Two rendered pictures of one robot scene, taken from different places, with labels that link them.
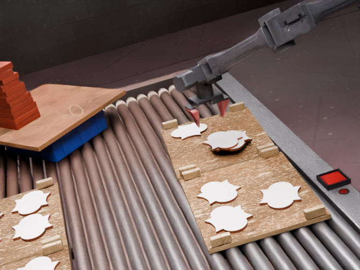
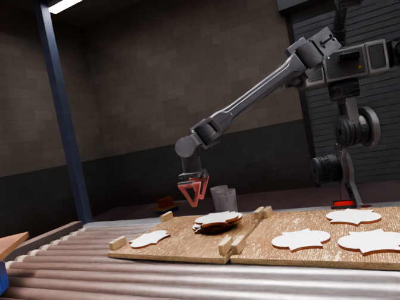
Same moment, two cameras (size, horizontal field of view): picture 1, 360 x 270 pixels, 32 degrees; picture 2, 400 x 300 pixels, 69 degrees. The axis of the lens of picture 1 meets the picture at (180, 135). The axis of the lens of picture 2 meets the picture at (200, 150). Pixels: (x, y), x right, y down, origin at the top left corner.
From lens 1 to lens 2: 172 cm
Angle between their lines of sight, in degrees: 58
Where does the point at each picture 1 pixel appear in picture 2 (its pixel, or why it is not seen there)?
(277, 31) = (315, 50)
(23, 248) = not seen: outside the picture
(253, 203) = (349, 229)
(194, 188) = (265, 252)
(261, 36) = (296, 61)
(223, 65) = (236, 114)
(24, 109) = not seen: outside the picture
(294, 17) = (326, 37)
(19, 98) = not seen: outside the picture
